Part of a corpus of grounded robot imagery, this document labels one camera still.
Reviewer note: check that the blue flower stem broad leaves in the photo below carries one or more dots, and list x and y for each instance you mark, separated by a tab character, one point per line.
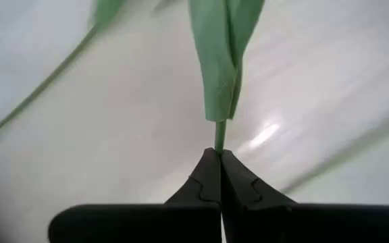
218	67

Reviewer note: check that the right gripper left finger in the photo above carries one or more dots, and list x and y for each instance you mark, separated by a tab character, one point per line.
167	222

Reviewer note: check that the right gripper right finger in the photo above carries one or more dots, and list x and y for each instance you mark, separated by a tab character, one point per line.
282	222

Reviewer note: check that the yellow artificial tulip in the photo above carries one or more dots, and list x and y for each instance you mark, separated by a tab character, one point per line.
105	11

